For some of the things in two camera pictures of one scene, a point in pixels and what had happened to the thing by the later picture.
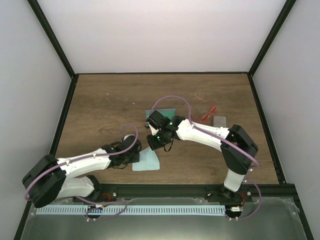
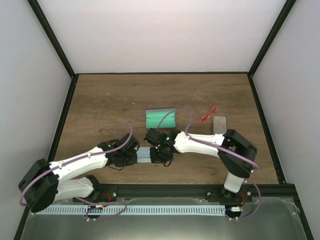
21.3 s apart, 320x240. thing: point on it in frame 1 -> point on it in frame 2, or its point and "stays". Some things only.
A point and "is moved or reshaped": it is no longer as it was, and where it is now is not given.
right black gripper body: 160,141 -> 161,156
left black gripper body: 129,159 stays
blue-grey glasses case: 220,121 stays
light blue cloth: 148,161 is moved or reshaped
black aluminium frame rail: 112,192 stays
